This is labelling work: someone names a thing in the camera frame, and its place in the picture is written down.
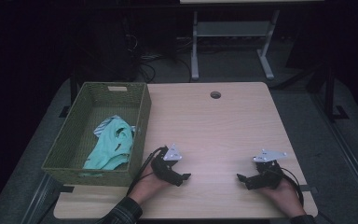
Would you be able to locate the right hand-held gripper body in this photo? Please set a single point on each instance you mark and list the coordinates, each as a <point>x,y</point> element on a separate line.
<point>268,179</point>

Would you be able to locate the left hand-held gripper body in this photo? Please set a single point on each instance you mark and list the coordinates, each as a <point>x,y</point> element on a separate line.
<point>161,166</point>

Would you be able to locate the mint green bib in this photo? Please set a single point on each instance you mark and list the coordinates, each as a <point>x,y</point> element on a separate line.
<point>112,149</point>

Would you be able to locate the green woven basket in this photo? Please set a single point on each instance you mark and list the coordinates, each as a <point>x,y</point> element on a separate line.
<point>105,112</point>

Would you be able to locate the person's right hand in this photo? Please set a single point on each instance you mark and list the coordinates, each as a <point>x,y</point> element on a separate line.
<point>284,196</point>

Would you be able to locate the person's left hand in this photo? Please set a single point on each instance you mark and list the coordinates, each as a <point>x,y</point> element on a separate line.
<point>147,186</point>

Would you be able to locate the black tape strip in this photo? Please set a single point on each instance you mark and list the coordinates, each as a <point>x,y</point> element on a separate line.
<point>65,188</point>
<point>307,188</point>

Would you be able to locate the black metal stand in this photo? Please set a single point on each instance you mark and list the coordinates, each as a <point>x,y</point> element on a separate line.
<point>331,93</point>

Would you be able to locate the white metal stand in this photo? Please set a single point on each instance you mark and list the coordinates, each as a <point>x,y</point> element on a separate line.
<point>233,28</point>

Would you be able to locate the aluminium rail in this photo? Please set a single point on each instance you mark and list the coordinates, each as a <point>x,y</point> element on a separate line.
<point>348,155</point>
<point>38,199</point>

